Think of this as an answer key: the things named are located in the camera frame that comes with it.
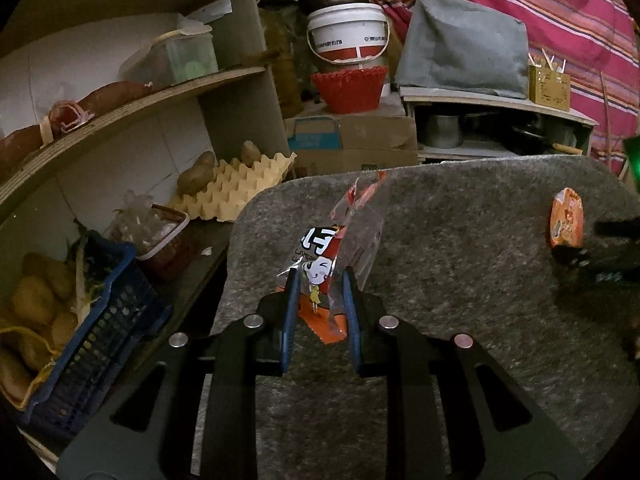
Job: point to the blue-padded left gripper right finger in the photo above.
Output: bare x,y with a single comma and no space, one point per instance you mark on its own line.
349,289

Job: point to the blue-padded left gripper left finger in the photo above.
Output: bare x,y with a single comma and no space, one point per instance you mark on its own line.
291,297

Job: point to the clear red printed wrapper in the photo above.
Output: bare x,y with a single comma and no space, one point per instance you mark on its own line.
349,238

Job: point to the orange snack wrapper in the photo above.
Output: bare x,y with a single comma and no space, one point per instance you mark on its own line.
567,219

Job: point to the yellow egg carton tray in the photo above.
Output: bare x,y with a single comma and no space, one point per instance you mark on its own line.
233,186

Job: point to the grey felt table mat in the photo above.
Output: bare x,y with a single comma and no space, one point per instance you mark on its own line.
465,249

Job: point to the small basket with garlic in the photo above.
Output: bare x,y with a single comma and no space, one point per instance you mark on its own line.
158,232

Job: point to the brown potato on tray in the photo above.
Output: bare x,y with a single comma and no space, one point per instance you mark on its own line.
198,176

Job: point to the cardboard box with blue print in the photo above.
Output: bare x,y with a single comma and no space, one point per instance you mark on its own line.
326,143

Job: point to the woven yellow chopstick holder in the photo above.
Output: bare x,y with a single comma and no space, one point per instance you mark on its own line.
549,88

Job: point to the low wooden cabinet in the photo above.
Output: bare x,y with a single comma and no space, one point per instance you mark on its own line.
454,125

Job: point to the red plastic basket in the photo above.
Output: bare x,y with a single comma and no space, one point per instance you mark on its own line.
351,91

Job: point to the dark blue plastic crate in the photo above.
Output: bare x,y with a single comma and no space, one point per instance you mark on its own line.
132,305

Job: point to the white red plastic bucket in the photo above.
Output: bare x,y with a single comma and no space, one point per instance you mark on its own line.
348,33

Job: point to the clear plastic storage box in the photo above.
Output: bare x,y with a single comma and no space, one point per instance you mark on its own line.
173,58

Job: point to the large yellow oil jug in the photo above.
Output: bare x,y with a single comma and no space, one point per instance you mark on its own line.
291,67

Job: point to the sweet potato on shelf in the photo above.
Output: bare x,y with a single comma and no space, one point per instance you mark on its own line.
111,96

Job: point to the red striped cloth curtain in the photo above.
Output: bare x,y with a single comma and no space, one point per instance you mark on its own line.
596,40

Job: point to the grey fabric appliance cover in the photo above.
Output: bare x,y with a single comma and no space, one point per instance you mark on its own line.
464,46

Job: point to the wooden wall shelf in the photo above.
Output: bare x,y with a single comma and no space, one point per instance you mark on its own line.
32,18

